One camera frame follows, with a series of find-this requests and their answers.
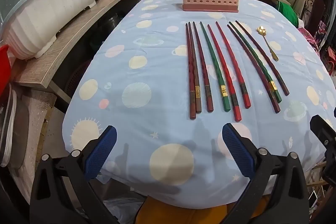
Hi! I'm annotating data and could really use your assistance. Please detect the dark maroon chopstick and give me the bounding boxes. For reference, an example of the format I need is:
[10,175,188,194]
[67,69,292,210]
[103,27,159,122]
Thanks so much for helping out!
[235,20,290,96]

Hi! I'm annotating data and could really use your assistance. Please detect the white dish rack blue lid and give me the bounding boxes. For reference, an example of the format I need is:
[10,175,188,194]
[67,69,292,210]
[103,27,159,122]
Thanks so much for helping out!
[0,0,98,60]

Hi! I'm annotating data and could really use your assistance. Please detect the red plastic basin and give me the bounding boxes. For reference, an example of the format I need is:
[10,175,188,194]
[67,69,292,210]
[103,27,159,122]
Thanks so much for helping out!
[0,44,12,96]

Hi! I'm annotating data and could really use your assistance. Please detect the orange cloth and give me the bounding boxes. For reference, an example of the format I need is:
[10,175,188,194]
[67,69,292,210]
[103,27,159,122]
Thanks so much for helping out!
[136,194,266,224]

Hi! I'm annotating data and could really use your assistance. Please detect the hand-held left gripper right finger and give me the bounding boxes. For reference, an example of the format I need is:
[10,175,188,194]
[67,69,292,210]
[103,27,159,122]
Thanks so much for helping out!
[221,123,311,224]

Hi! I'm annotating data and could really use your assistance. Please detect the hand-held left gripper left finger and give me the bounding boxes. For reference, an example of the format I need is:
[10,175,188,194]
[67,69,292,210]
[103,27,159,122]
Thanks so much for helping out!
[29,125,119,224]

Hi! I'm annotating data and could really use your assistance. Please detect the brown chopstick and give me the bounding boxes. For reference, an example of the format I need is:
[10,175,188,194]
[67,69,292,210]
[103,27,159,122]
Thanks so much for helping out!
[188,21,202,114]

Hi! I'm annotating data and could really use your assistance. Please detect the blue planet print tablecloth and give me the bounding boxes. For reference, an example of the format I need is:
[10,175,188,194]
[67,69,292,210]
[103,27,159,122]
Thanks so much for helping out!
[62,0,336,207]

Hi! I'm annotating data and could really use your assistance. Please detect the dark ornate chair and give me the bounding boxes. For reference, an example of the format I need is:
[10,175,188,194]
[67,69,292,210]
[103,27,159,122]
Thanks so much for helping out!
[301,0,326,31]

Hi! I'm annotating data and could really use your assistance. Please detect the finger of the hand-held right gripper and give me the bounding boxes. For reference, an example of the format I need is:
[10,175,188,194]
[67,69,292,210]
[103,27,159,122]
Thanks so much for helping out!
[309,114,336,148]
[322,148,336,187]

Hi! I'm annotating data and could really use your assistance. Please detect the row of lacquered chopsticks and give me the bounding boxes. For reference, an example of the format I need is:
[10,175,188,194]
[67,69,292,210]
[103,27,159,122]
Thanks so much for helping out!
[227,24,281,113]

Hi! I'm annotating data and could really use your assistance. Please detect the gold flower spoon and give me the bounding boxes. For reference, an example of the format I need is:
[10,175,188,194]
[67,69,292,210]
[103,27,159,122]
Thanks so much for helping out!
[256,26,279,62]

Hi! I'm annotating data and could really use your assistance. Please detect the wood grain side counter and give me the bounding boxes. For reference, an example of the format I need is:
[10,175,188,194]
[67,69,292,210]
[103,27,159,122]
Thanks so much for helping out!
[14,0,140,89]

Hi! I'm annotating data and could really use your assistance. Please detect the bright red chopstick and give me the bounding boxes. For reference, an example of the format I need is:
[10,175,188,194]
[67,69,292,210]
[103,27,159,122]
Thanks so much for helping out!
[215,21,252,109]
[207,24,242,123]

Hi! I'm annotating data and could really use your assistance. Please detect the green bag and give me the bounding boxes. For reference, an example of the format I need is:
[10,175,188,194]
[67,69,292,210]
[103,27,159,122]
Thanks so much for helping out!
[278,0,300,28]

